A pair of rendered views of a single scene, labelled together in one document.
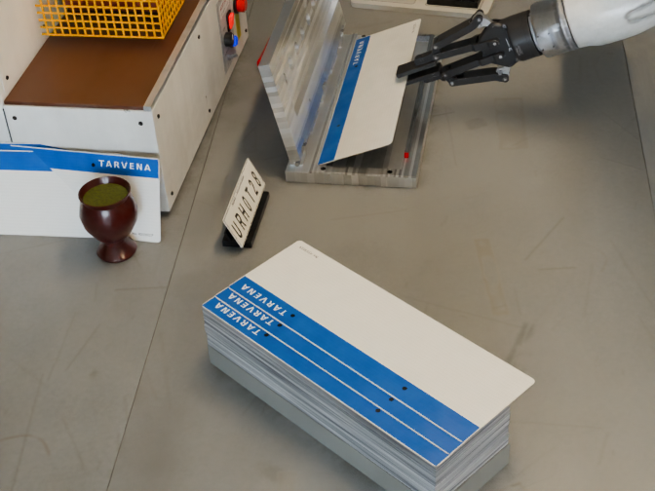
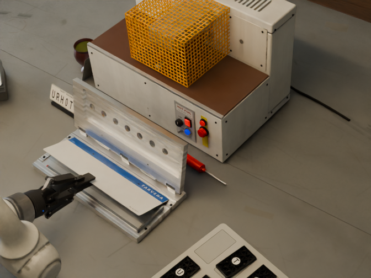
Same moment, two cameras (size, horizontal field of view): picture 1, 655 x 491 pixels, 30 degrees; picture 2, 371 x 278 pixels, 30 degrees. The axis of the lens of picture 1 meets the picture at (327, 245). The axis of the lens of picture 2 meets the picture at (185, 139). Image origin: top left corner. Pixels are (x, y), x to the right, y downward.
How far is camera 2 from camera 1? 2.92 m
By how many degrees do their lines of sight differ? 80
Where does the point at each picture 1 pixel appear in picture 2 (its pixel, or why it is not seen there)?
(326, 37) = (144, 158)
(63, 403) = (26, 39)
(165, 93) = (101, 55)
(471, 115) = (64, 218)
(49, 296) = not seen: hidden behind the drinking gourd
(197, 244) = (70, 91)
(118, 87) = (112, 39)
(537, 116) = not seen: hidden behind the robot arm
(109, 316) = (55, 58)
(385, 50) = (132, 194)
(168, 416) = not seen: outside the picture
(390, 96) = (81, 169)
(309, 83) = (107, 133)
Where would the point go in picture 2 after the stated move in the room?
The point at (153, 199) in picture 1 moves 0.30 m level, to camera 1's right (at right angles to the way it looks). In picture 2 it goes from (85, 69) to (31, 127)
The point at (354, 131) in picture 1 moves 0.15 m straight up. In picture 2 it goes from (78, 152) to (68, 117)
